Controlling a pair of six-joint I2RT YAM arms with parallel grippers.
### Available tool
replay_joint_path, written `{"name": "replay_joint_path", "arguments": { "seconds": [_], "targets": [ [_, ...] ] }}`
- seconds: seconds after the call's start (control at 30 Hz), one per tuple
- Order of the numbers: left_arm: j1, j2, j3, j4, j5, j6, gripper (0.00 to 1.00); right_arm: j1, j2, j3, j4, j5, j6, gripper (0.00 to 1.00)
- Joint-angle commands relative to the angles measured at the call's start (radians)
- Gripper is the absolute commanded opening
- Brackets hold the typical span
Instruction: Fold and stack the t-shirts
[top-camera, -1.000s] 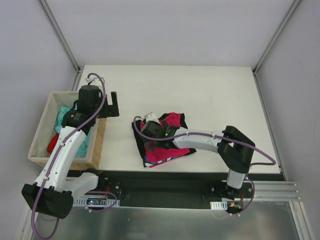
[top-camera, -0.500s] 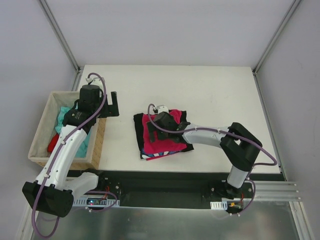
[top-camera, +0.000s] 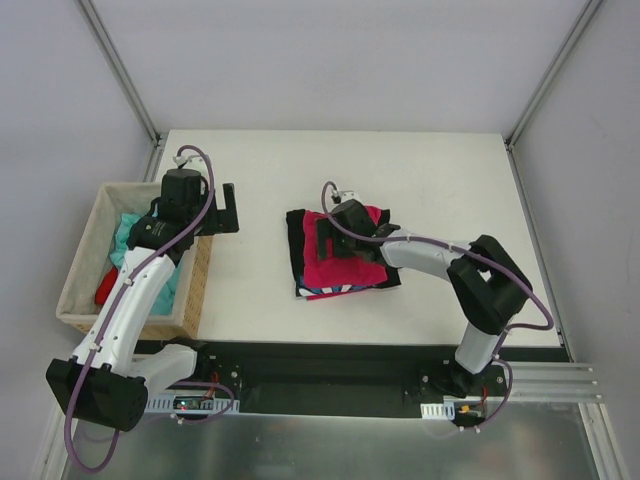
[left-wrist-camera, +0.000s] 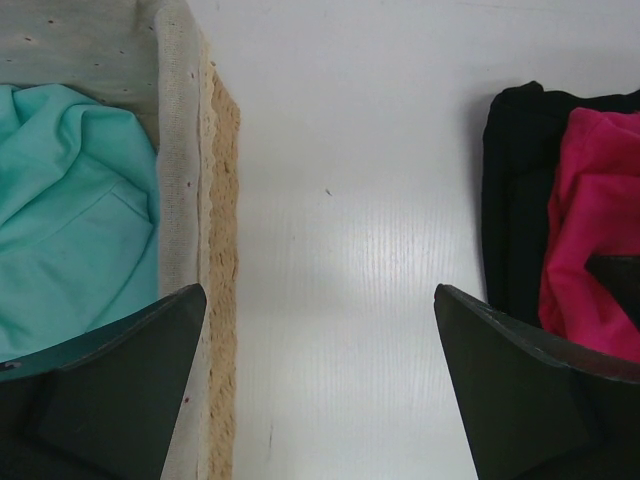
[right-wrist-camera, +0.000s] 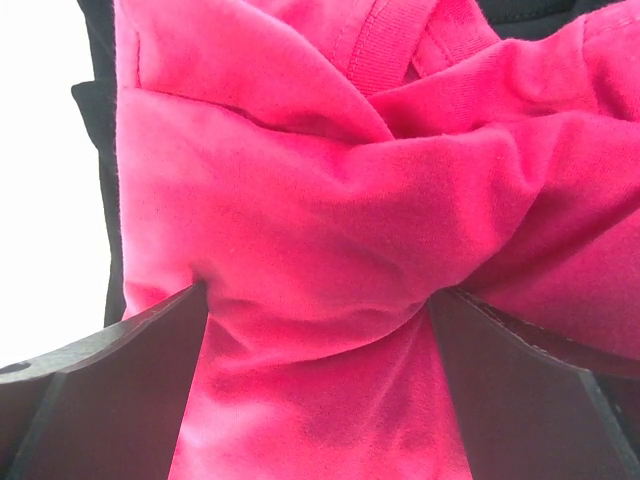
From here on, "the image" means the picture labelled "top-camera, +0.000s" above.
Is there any right white cable duct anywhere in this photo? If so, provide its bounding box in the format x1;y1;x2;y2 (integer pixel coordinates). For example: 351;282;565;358
420;401;455;421

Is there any red t shirt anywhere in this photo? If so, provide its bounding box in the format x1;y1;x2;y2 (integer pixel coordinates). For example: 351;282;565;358
94;267;119;306

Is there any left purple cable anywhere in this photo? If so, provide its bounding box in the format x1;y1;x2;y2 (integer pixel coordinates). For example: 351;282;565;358
64;144;236;474

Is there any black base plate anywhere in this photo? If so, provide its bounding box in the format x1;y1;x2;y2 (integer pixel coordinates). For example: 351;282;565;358
134;339;509;415

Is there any aluminium rail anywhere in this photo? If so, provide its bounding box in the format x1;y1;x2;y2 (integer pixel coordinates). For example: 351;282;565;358
510;362;605;404

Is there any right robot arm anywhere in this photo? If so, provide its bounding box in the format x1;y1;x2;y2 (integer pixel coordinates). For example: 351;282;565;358
285;191;532;398

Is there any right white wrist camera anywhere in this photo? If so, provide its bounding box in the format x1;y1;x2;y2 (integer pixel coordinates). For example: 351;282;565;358
330;190;361;204

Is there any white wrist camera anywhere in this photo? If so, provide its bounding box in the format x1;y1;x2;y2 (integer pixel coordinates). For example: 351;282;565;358
173;152;208;176
330;190;361;204

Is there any teal t shirt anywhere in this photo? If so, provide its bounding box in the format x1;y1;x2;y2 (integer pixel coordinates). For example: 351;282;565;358
109;213;182;316

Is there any aluminium frame post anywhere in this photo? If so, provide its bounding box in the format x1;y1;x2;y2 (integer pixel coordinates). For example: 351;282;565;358
504;0;606;152
74;0;166;149

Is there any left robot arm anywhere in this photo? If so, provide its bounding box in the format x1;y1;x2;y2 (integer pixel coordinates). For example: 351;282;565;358
45;168;239;432

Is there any black t shirt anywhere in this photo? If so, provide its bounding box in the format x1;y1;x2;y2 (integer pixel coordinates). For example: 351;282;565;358
286;209;401;290

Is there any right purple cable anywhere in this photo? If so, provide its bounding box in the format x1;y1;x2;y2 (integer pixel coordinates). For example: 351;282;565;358
321;180;555;439

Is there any patterned t shirt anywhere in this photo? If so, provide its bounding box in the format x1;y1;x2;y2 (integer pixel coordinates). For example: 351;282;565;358
295;282;370;300

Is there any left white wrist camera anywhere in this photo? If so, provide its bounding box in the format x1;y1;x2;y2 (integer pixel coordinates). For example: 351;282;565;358
173;152;208;176

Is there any aluminium frame post right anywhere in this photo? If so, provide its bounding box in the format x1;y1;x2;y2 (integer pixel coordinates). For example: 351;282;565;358
504;0;606;152

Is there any aluminium frame post left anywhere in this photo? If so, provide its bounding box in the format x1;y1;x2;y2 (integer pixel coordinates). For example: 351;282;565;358
74;0;166;149

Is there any purple cable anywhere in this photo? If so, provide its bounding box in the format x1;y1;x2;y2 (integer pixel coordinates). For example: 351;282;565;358
64;144;236;474
321;180;555;439

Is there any pink t shirt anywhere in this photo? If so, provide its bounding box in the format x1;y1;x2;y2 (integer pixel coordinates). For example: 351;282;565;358
302;210;388;288

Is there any wicker basket with cloth liner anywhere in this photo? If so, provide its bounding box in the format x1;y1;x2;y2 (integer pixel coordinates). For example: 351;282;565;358
56;183;213;340

